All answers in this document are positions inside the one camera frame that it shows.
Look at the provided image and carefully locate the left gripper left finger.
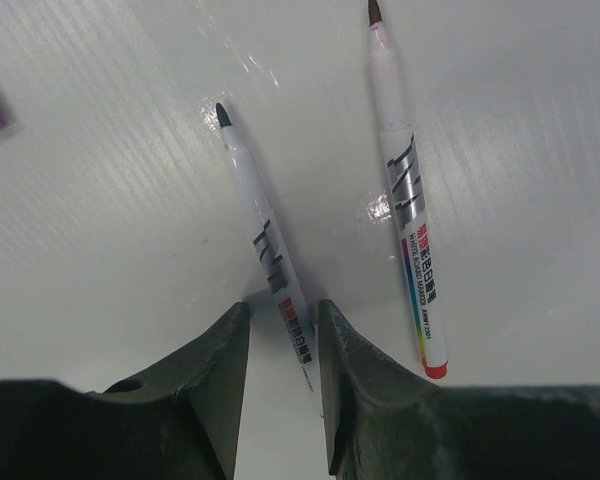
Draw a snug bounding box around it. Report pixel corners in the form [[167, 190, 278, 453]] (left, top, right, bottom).
[[0, 302, 250, 479]]

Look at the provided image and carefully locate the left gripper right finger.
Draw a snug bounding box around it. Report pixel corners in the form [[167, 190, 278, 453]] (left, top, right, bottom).
[[317, 300, 600, 479]]

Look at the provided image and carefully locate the blue-end white marker pen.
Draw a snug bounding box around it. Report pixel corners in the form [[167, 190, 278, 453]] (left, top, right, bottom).
[[215, 103, 321, 396]]

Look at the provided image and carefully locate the red-end white marker pen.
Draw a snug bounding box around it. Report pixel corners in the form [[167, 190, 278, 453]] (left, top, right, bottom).
[[367, 1, 449, 380]]

